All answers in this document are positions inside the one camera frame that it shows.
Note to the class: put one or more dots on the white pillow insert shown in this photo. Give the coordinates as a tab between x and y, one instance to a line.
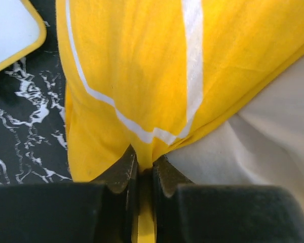
262	144

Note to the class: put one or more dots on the small whiteboard wooden frame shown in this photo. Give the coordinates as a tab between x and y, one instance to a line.
22	31

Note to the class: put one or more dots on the yellow Pikachu pillowcase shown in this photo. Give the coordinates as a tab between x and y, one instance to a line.
160	75

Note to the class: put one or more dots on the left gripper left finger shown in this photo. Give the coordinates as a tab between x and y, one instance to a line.
102	210

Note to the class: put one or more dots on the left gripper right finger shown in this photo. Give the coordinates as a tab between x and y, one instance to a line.
189	212

